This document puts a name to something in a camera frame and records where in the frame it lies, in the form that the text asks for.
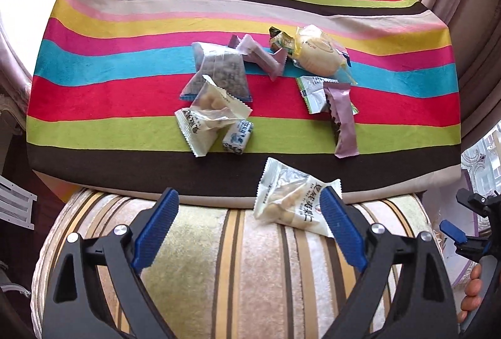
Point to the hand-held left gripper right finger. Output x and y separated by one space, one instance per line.
344 233

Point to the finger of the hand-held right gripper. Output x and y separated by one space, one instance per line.
479 204
452 230

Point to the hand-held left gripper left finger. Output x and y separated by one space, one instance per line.
154 229

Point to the white packet with black print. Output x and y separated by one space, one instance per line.
289 198
193 129

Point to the long mauve snack packet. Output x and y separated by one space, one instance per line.
344 127

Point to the small white blue packet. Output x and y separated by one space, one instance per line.
238 137

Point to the clear packet of beige balls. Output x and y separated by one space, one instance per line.
213 100

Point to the green and white snack packet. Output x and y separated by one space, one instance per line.
311 94

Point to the clear packet with dark filling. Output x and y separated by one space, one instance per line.
221 69

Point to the round bun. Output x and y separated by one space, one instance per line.
319 51

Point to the pink snack packet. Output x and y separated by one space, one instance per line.
264 59

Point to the person's right hand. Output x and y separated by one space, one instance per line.
471 288

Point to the white slatted rack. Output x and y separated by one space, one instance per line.
15 202

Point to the colourful striped tablecloth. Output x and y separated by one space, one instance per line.
117 65

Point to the pink-brown curtain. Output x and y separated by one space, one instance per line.
11 65
462 10

